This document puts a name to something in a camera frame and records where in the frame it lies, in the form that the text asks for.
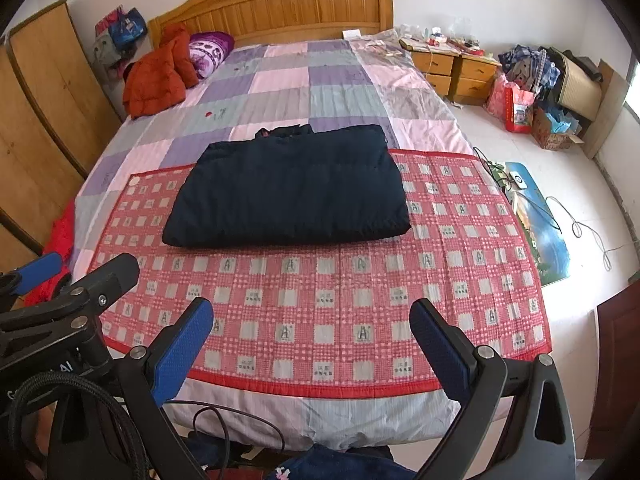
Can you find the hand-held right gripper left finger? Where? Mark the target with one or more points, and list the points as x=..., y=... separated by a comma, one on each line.
x=182, y=355

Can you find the cardboard box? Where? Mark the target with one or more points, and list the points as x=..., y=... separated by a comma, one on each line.
x=552, y=135

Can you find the person's blue floral clothing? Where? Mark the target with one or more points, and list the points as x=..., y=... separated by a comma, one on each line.
x=340, y=465

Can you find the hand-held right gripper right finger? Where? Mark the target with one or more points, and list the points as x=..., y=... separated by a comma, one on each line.
x=440, y=350

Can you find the purple floral pillow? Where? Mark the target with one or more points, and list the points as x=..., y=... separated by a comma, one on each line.
x=210, y=52

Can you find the brown wooden door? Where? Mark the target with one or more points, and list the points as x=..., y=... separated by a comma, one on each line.
x=617, y=360

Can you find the wooden wardrobe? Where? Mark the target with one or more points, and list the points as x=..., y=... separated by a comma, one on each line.
x=45, y=110

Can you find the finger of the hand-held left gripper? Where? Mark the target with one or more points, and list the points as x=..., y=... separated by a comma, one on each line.
x=37, y=272
x=110, y=280

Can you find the red checkered bed mat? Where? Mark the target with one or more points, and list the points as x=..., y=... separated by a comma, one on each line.
x=325, y=300

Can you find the red gift bag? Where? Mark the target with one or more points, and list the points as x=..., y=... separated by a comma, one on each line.
x=519, y=110

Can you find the pink purple patchwork bed sheet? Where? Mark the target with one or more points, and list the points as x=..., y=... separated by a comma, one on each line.
x=280, y=80

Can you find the wooden nightstand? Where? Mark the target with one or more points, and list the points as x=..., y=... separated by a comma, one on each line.
x=432, y=67
x=472, y=80

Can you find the navy padded jacket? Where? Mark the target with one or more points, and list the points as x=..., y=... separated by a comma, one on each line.
x=285, y=190

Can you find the red fluffy cloth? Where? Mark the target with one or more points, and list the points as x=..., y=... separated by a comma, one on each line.
x=57, y=245

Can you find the pile of plaid clothes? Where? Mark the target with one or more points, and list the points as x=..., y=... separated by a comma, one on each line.
x=527, y=67

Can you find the pile of bags and clothes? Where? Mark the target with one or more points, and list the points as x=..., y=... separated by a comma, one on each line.
x=127, y=27

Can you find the wooden bed headboard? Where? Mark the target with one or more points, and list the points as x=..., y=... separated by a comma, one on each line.
x=300, y=10

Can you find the white paper card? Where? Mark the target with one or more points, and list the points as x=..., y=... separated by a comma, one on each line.
x=351, y=34

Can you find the cardboard sheet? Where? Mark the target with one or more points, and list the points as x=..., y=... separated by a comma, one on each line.
x=607, y=110

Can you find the small white device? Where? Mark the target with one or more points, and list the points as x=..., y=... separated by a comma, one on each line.
x=519, y=181

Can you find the group of small bottles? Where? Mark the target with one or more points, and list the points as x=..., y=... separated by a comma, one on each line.
x=450, y=40

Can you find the power strip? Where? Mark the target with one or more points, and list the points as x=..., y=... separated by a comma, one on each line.
x=497, y=172

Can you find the clear plastic bag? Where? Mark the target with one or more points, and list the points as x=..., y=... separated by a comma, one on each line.
x=380, y=40

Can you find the orange-red padded jacket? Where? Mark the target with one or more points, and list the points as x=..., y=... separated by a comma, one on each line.
x=155, y=80

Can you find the landscape poster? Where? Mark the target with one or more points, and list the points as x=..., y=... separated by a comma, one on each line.
x=547, y=240

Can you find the pink plastic bag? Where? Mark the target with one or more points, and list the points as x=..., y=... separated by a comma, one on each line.
x=496, y=97

